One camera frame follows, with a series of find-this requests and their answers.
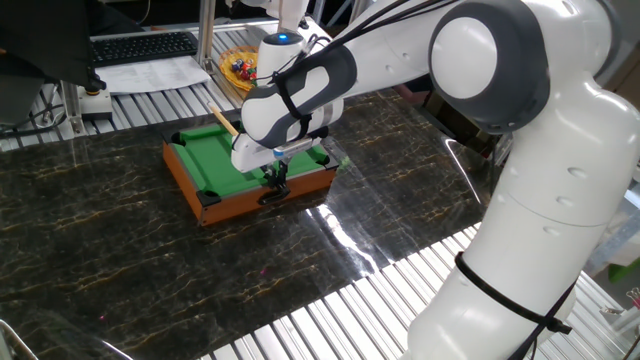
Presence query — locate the aluminium profile post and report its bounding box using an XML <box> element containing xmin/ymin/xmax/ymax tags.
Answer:
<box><xmin>196</xmin><ymin>0</ymin><xmax>218</xmax><ymax>71</ymax></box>

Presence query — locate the black computer keyboard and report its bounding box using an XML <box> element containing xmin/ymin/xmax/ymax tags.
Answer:
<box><xmin>90</xmin><ymin>31</ymin><xmax>200</xmax><ymax>69</ymax></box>

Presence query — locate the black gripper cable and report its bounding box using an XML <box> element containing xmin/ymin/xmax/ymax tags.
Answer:
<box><xmin>269</xmin><ymin>0</ymin><xmax>576</xmax><ymax>360</ymax></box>

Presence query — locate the wooden pool cue black butt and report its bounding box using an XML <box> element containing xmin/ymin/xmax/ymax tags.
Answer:
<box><xmin>206</xmin><ymin>102</ymin><xmax>292</xmax><ymax>199</ymax></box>

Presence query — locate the aluminium angle bracket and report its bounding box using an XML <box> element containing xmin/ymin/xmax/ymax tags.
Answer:
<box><xmin>58</xmin><ymin>79</ymin><xmax>87</xmax><ymax>137</ymax></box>

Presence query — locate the yellow wire basket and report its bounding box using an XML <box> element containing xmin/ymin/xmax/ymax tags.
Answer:
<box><xmin>218</xmin><ymin>45</ymin><xmax>261</xmax><ymax>93</ymax></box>

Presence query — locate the white paper sheet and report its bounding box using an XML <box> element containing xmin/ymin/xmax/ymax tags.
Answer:
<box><xmin>94</xmin><ymin>54</ymin><xmax>213</xmax><ymax>96</ymax></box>

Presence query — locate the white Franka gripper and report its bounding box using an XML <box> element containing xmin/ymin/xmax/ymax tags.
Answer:
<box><xmin>230</xmin><ymin>132</ymin><xmax>292</xmax><ymax>194</ymax></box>

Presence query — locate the mini pool table green felt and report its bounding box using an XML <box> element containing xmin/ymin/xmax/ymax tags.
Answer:
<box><xmin>162</xmin><ymin>122</ymin><xmax>340</xmax><ymax>227</ymax></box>

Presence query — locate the black marble pattern mat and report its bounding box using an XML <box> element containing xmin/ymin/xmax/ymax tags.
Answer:
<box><xmin>0</xmin><ymin>82</ymin><xmax>512</xmax><ymax>360</ymax></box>

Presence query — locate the black monitor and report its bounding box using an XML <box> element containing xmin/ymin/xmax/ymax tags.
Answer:
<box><xmin>0</xmin><ymin>0</ymin><xmax>107</xmax><ymax>92</ymax></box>

